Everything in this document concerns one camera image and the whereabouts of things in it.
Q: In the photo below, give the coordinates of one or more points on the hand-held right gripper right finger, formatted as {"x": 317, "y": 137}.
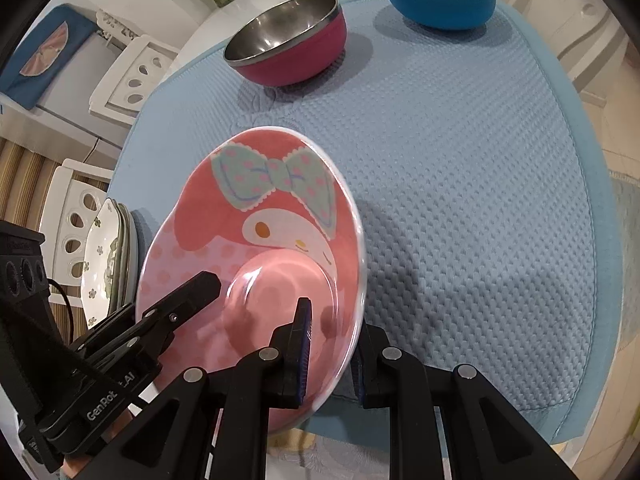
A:
{"x": 357, "y": 375}

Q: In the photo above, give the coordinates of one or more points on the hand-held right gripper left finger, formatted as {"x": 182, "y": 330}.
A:
{"x": 302, "y": 355}

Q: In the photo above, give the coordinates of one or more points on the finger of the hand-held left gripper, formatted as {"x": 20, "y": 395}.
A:
{"x": 115, "y": 332}
{"x": 190, "y": 297}

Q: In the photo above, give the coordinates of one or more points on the white green flower plate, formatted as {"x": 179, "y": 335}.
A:
{"x": 126, "y": 270}
{"x": 97, "y": 260}

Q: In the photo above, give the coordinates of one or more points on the pink cartoon bowl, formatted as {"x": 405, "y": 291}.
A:
{"x": 280, "y": 240}

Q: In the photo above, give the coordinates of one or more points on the magenta steel bowl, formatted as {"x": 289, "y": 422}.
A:
{"x": 300, "y": 60}

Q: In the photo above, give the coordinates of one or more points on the printed table cloth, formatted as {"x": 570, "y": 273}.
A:
{"x": 320, "y": 460}

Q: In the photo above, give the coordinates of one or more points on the white dining chair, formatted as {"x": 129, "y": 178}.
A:
{"x": 57, "y": 195}
{"x": 150, "y": 87}
{"x": 575, "y": 35}

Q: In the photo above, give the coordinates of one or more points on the striped rug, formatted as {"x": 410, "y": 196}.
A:
{"x": 25, "y": 175}

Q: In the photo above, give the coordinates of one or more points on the light blue textured table mat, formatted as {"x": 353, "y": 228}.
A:
{"x": 475, "y": 185}

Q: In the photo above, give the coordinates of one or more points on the white refrigerator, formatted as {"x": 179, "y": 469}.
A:
{"x": 75, "y": 105}

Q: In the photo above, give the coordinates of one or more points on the blue fridge cover cloth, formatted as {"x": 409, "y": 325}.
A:
{"x": 20, "y": 85}

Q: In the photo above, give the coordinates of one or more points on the white carved shelf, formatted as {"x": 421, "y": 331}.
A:
{"x": 120, "y": 30}

